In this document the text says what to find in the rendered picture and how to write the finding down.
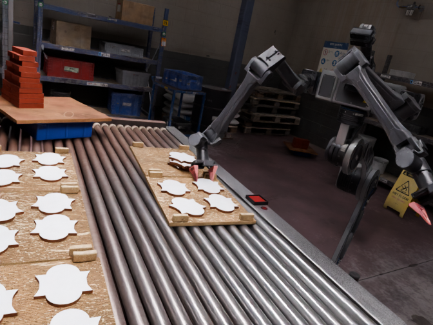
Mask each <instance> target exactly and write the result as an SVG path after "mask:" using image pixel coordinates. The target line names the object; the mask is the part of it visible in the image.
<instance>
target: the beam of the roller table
mask: <svg viewBox="0 0 433 325"><path fill-rule="evenodd" d="M166 130H167V131H168V132H169V133H170V134H171V135H172V136H173V137H174V138H175V139H176V140H177V141H178V142H180V143H181V144H182V145H189V150H191V151H192V152H193V153H194V154H195V156H197V155H196V148H194V147H193V146H192V145H190V144H189V141H188V138H187V137H186V136H185V135H184V134H182V133H181V132H180V131H178V130H177V129H176V128H175V127H174V126H167V127H166ZM215 164H217V165H218V168H217V170H216V176H217V177H218V178H219V179H220V180H221V181H222V182H223V183H224V184H225V185H226V186H227V187H228V188H230V189H231V190H232V191H233V192H234V193H235V194H236V195H237V196H239V198H241V199H242V200H243V201H244V202H245V203H246V204H247V205H248V206H249V207H250V208H251V209H252V210H253V211H255V212H256V213H257V214H258V215H259V216H260V217H261V218H262V219H263V220H264V221H265V222H266V223H268V225H270V226H271V227H272V228H273V229H274V230H275V231H276V232H277V233H278V234H280V235H281V236H282V237H283V238H284V239H285V240H286V241H287V242H288V243H289V244H290V245H291V246H292V247H293V248H294V249H296V250H297V251H298V252H299V253H300V254H301V255H302V256H303V257H305V258H306V259H307V260H308V261H309V262H310V263H311V264H312V265H313V266H314V267H315V268H316V269H317V270H318V271H319V272H321V273H322V274H323V275H324V276H325V277H326V278H327V279H328V280H330V281H331V282H332V283H333V284H334V285H335V286H336V287H337V288H338V289H339V290H340V291H341V292H342V293H343V294H344V295H346V296H347V297H348V298H349V299H350V300H351V301H352V302H353V303H355V305H357V307H359V309H360V310H361V311H363V312H364V313H365V314H366V315H367V316H368V317H369V318H370V319H372V320H373V321H374V322H375V323H376V324H377V325H407V324H406V323H405V322H403V321H402V320H401V319H400V318H399V317H398V316H397V315H396V314H394V313H393V312H392V311H390V310H389V309H388V307H386V306H385V305H384V304H382V303H381V302H380V301H379V300H378V299H377V298H376V297H374V296H373V295H372V294H371V293H369V292H368V291H367V290H366V289H365V288H364V287H363V286H361V285H360V284H359V283H358V282H356V281H355V280H354V279H353V278H352V277H351V276H350V275H348V274H347V273H346V272H345V271H343V270H342V269H341V268H340V267H339V266H338V265H337V264H335V263H334V262H333V261H332V260H330V258H328V257H327V256H326V255H325V254H324V253H322V252H321V251H320V250H319V249H318V248H317V247H316V246H314V245H313V244H312V243H311V242H309V241H308V240H307V239H306V238H305V237H304V236H303V235H301V234H300V233H299V232H298V231H296V230H295V229H294V228H293V227H292V226H291V225H290V224H288V223H287V222H286V221H285V220H283V219H282V218H281V217H280V216H279V215H278V214H277V213H275V212H274V211H273V210H272V209H270V207H268V206H267V205H258V206H254V205H252V204H251V203H250V202H249V201H248V200H247V199H246V198H245V196H246V195H254V194H253V193H252V192H250V191H249V190H248V189H247V188H246V187H245V186H244V185H243V184H241V183H240V182H239V181H237V180H236V179H235V178H234V177H233V176H232V175H231V174H229V173H228V172H227V171H226V170H224V169H223V167H221V166H220V165H219V164H218V163H216V162H215ZM261 206H264V207H266V208H267V210H263V209H261Z"/></svg>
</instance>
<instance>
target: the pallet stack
mask: <svg viewBox="0 0 433 325"><path fill-rule="evenodd" d="M290 95H292V96H294V97H293V100H289V98H290ZM300 99H301V95H299V96H295V94H293V93H291V92H287V91H285V90H281V89H278V88H271V87H266V86H257V87H256V88H255V90H254V91H253V92H252V94H251V95H250V96H249V98H248V99H247V101H246V102H245V103H244V105H243V106H242V107H241V112H239V113H238V114H239V115H240V117H238V118H234V119H236V120H237V121H238V122H239V124H236V125H237V126H238V128H237V129H240V130H243V132H242V133H246V134H257V135H289V133H290V131H289V130H291V129H290V126H291V124H295V125H299V123H300V118H299V117H295V113H296V110H298V109H299V105H300V103H299V102H300ZM279 102H280V103H279ZM289 103H291V104H292V105H291V107H289V106H288V105H289ZM285 110H289V111H288V113H285ZM286 118H290V119H292V121H290V120H288V119H286ZM280 124H283V126H281V125H280ZM251 130H263V133H259V132H251ZM280 130H283V132H282V133H271V131H277V132H279V131H280Z"/></svg>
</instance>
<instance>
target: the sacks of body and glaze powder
mask: <svg viewBox="0 0 433 325"><path fill-rule="evenodd" d="M166 91H167V93H166V94H164V95H163V96H164V97H165V98H166V99H168V100H167V101H164V104H165V105H166V106H165V107H163V108H162V110H163V111H162V117H161V118H162V119H163V116H169V113H170V108H171V100H172V95H173V92H171V91H169V90H167V89H166ZM180 95H181V93H176V94H175V102H174V106H173V114H172V116H177V114H178V107H179V102H180ZM194 98H195V94H183V98H182V106H181V110H180V117H181V118H183V119H185V120H187V121H189V122H190V119H191V114H192V110H193V101H194ZM239 112H241V109H240V110H239V111H238V113H239ZM238 113H237V114H236V115H235V117H234V118H238V117H240V115H239V114H238ZM234 118H233V120H232V121H231V122H230V124H229V126H228V127H229V129H228V131H227V132H228V133H236V131H237V128H238V126H237V125H236V124H239V122H238V121H237V120H236V119H234Z"/></svg>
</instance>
